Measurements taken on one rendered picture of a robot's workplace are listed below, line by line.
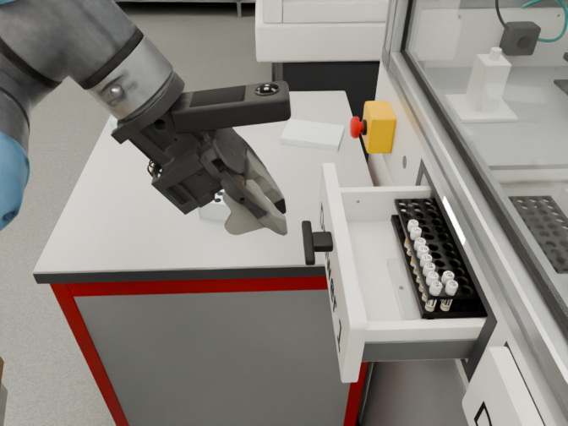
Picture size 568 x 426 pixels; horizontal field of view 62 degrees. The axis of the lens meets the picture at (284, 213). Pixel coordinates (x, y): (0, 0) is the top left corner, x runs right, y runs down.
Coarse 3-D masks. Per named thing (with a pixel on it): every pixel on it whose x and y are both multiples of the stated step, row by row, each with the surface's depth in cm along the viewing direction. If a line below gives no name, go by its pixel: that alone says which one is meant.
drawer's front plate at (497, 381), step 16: (496, 352) 45; (480, 368) 47; (496, 368) 44; (512, 368) 43; (480, 384) 47; (496, 384) 44; (512, 384) 42; (464, 400) 51; (480, 400) 47; (496, 400) 44; (512, 400) 41; (528, 400) 41; (480, 416) 47; (496, 416) 44; (512, 416) 41; (528, 416) 40
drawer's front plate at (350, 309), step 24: (336, 192) 63; (336, 216) 60; (336, 240) 56; (336, 264) 56; (336, 288) 56; (336, 312) 57; (360, 312) 48; (336, 336) 57; (360, 336) 48; (360, 360) 51
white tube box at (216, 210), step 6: (222, 192) 85; (216, 198) 84; (210, 204) 83; (216, 204) 82; (222, 204) 82; (204, 210) 84; (210, 210) 84; (216, 210) 83; (222, 210) 83; (228, 210) 83; (204, 216) 85; (210, 216) 84; (216, 216) 84; (222, 216) 84
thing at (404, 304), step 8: (392, 264) 64; (392, 272) 63; (400, 272) 63; (392, 280) 63; (400, 280) 62; (400, 288) 61; (400, 296) 60; (408, 296) 60; (400, 304) 59; (408, 304) 59; (400, 312) 59; (408, 312) 58
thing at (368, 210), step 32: (352, 192) 69; (384, 192) 69; (416, 192) 69; (352, 224) 72; (384, 224) 72; (384, 256) 67; (384, 288) 63; (384, 320) 59; (416, 320) 52; (448, 320) 52; (480, 320) 52; (384, 352) 53; (416, 352) 53; (448, 352) 53
